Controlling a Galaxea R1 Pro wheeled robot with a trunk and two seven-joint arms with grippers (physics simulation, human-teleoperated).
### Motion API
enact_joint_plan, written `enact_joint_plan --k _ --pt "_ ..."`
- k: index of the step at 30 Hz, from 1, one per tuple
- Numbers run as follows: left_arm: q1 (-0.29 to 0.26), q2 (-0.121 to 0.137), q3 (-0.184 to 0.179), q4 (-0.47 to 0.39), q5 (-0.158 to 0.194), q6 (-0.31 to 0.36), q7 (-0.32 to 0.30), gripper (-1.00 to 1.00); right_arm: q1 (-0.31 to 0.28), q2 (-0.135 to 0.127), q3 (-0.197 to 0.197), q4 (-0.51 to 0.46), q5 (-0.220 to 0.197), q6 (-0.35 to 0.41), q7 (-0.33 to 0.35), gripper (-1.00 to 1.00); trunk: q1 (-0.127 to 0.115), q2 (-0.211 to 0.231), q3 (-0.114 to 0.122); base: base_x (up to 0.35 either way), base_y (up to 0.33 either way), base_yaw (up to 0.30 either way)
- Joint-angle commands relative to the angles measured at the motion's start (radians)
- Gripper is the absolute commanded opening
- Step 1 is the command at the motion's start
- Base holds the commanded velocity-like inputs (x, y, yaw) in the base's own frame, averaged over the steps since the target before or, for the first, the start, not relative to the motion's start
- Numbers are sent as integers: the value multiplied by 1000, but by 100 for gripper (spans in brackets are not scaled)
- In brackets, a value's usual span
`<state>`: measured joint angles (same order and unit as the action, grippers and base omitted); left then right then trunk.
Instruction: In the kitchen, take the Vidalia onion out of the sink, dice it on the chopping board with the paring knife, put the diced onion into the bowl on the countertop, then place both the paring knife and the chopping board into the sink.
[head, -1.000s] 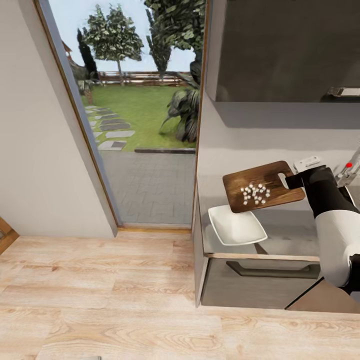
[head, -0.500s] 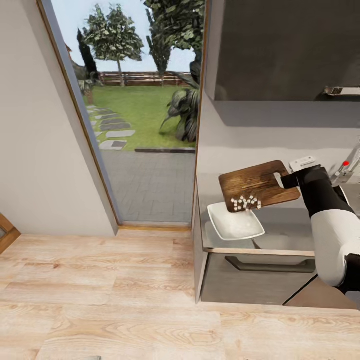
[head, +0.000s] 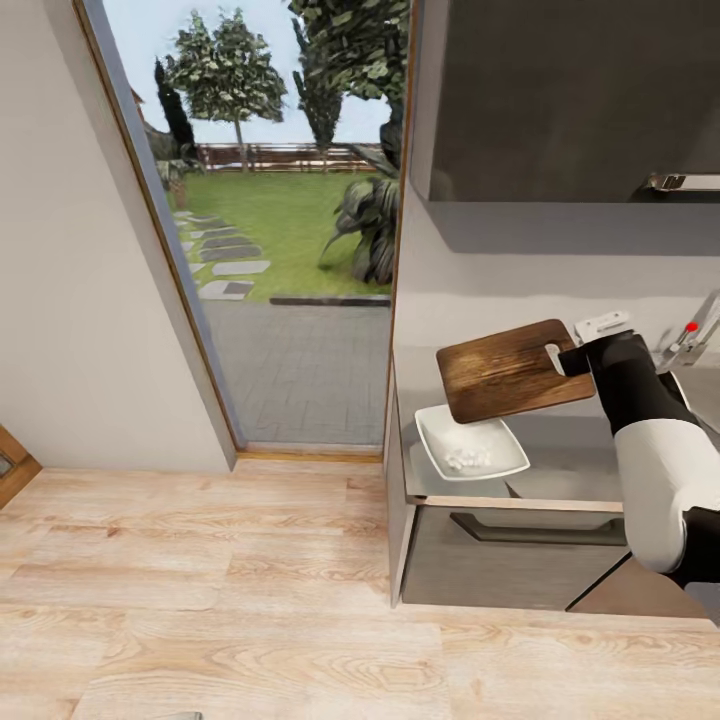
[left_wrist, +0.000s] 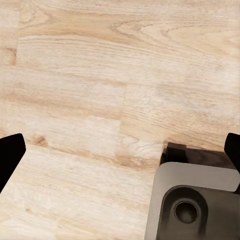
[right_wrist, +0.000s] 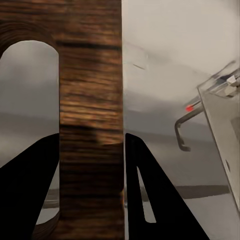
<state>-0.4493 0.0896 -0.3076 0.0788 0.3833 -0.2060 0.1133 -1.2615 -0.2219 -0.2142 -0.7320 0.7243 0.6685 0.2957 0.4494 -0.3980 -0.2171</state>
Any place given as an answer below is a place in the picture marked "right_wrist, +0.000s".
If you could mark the cutting board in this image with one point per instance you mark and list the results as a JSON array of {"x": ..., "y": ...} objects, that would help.
[{"x": 87, "y": 34}]

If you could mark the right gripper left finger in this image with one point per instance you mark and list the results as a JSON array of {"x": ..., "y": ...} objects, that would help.
[{"x": 24, "y": 184}]

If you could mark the drop in sink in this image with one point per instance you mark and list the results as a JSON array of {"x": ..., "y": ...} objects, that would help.
[{"x": 223, "y": 114}]

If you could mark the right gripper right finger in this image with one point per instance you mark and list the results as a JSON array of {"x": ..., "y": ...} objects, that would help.
[{"x": 174, "y": 219}]

